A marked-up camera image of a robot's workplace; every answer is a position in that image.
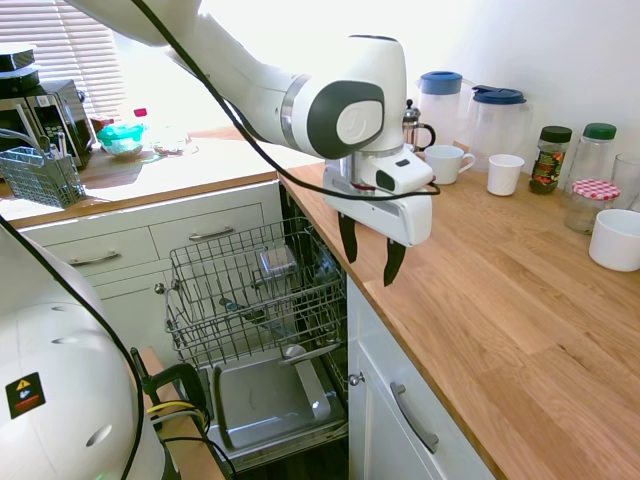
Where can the clear drinking glass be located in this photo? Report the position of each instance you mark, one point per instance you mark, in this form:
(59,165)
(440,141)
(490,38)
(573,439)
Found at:
(629,180)

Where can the clear pitcher light blue lid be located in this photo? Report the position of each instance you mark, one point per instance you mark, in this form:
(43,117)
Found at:
(440,105)

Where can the silver cabinet knob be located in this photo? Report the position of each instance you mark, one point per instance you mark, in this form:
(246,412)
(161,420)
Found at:
(356,379)
(160,288)

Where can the clear pitcher dark blue lid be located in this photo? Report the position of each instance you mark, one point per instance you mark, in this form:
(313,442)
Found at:
(500,130)

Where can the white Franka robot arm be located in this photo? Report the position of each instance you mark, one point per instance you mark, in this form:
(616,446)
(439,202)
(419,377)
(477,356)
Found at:
(250,75)

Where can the black C clamp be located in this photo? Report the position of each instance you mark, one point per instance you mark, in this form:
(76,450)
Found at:
(172,377)

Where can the clear bottle green lid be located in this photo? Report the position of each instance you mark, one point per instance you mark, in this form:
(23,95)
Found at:
(595,155)

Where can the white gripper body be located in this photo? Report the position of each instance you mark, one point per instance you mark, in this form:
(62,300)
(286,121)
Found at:
(380,217)

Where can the bottle with pink cap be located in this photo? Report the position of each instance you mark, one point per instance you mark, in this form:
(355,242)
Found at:
(140,117)

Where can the dark jar black lid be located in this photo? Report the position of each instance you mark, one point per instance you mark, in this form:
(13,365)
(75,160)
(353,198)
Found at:
(549,160)

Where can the white window blinds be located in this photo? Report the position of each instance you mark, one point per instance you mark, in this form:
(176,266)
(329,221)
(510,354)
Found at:
(65,45)

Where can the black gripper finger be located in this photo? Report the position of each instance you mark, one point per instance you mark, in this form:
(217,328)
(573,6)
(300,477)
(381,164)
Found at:
(348,240)
(393,262)

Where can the glass French press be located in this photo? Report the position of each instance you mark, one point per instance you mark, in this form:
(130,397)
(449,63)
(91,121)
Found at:
(417,130)

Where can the steel dishwasher door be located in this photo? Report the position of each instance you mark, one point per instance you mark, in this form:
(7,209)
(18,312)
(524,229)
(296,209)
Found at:
(270,400)

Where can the grey cutlery basket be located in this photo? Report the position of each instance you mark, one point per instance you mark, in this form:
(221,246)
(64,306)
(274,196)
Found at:
(40,180)

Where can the teal plastic bowl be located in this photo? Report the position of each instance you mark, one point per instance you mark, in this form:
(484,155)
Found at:
(120,140)

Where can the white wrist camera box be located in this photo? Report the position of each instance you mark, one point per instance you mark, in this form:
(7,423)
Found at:
(407,172)

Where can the white ceramic ramekin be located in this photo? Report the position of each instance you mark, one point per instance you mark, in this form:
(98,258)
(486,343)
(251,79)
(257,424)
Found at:
(617,240)

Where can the glass jar red checked lid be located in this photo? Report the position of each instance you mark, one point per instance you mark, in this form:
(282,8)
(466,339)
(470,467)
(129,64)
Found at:
(590,210)

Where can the black container stack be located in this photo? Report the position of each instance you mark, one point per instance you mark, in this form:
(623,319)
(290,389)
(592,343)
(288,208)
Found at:
(15,62)

